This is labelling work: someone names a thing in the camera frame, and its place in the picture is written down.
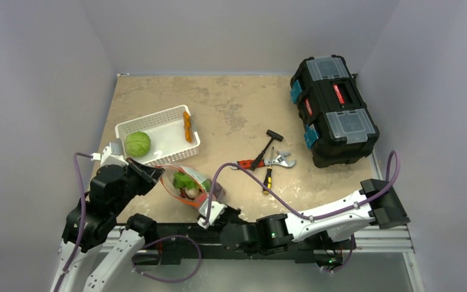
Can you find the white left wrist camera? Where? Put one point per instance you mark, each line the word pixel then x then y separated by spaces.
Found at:
pixel 112 154

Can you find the green cabbage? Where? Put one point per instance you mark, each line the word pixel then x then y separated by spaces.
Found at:
pixel 137 144

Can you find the clear zip bag orange zipper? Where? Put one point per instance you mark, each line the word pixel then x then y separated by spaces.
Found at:
pixel 192 197

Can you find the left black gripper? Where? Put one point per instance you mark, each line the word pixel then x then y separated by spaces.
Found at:
pixel 149 176

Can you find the black toolbox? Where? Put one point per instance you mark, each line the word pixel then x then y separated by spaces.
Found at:
pixel 338 126

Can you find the orange carrot with leaves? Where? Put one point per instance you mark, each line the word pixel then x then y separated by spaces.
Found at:
pixel 182 180

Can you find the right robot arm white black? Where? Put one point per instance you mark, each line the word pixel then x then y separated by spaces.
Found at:
pixel 375 203

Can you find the black rubber mallet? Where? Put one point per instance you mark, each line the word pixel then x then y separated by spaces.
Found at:
pixel 273 137

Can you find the adjustable wrench red handle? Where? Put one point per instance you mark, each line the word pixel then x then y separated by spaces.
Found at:
pixel 279 160

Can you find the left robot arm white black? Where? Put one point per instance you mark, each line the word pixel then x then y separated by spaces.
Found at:
pixel 89 224

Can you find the yellow black screwdriver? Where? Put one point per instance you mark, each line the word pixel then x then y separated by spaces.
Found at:
pixel 268 176

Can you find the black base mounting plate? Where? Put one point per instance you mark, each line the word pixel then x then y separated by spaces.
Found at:
pixel 173 242

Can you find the white perforated plastic basket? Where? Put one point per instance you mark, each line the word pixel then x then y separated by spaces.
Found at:
pixel 170 139

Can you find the aluminium frame rail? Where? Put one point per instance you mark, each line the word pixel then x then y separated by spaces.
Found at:
pixel 369 239

